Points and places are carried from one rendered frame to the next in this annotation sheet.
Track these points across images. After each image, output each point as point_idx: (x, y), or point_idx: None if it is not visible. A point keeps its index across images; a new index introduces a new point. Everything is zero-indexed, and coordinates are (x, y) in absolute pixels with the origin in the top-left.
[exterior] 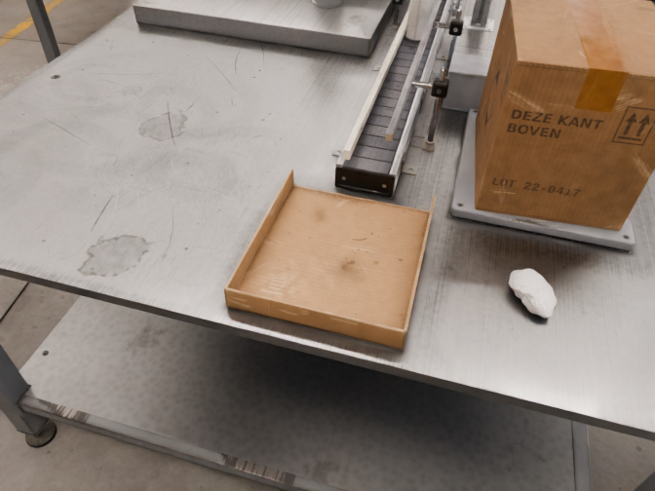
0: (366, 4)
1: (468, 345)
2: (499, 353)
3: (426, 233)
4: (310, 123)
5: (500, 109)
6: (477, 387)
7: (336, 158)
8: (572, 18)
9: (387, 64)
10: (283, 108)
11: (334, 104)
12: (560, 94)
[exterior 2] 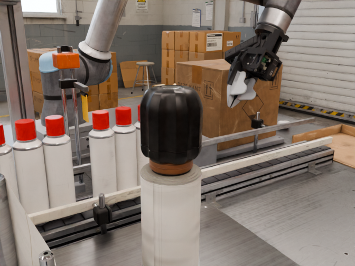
0: (127, 247)
1: (316, 129)
2: (308, 126)
3: (310, 131)
4: (323, 191)
5: (276, 89)
6: (322, 125)
7: (320, 171)
8: (229, 64)
9: (250, 157)
10: (339, 207)
11: (291, 195)
12: None
